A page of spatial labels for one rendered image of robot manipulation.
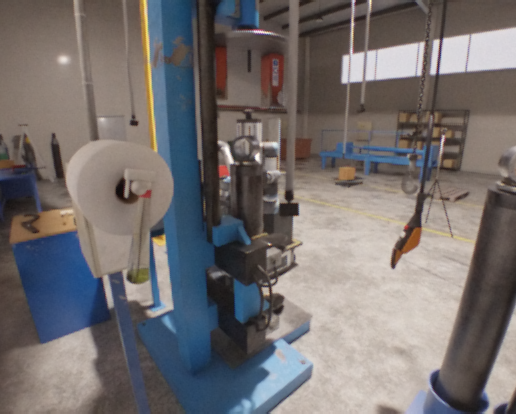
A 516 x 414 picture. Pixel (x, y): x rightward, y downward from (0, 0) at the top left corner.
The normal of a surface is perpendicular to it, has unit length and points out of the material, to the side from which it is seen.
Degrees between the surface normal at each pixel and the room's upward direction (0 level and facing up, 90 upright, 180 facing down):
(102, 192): 90
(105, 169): 90
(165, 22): 90
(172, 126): 90
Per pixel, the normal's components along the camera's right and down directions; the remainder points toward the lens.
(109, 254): 0.65, 0.22
